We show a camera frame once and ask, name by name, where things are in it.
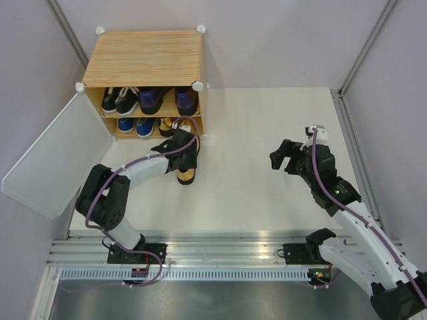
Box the aluminium mounting rail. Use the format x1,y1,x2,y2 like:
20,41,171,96
47,230,311,268

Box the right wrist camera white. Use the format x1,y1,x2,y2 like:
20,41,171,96
303,125,329,147

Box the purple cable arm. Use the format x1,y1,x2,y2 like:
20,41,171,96
59,115,203,294
308,126,427,301

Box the frosted white cabinet door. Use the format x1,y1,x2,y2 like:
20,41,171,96
1,93,112,219

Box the wooden shoe cabinet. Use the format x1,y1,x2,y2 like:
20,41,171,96
75,25,209,139

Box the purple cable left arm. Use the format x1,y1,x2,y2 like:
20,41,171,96
59,115,203,294

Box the right aluminium frame post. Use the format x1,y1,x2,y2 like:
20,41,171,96
337,0,400,99

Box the white slotted cable duct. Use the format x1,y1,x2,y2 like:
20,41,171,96
61,267,310,282

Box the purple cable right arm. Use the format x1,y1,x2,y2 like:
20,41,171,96
308,126,427,301

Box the left aluminium frame post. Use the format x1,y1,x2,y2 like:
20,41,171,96
45,0,89,69

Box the black canvas sneaker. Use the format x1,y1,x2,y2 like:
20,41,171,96
101,87,121,114
115,87,139,117

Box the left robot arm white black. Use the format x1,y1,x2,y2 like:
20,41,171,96
75,129,199,265

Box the gold loafer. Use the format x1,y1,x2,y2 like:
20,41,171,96
157,117,175,137
177,119,200,185

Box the blue canvas sneaker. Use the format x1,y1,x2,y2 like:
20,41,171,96
136,117,156,138
117,117,135,134

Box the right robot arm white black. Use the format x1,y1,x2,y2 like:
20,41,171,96
270,139,426,319

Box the purple loafer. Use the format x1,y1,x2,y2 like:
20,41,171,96
175,87,199,116
138,87,173,115

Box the aluminium frame post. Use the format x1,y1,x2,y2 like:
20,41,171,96
45,0,89,69
337,0,400,99

